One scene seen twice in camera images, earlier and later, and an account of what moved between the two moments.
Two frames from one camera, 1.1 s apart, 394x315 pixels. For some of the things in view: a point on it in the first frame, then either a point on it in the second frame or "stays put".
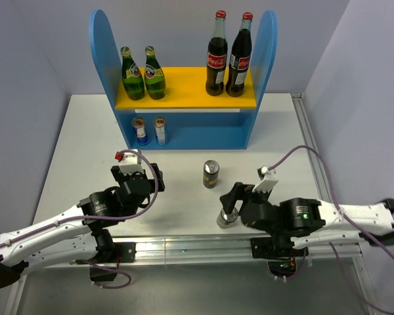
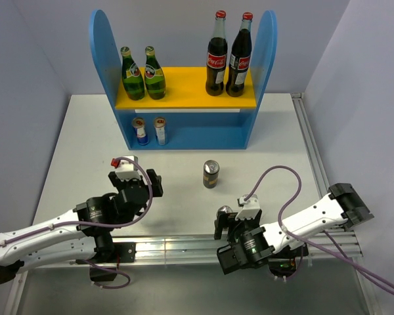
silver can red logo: x=159 y=124 stays put
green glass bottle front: x=154 y=75 stays put
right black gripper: x=240 y=191 -> x=232 y=222
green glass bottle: x=132 y=79 stays put
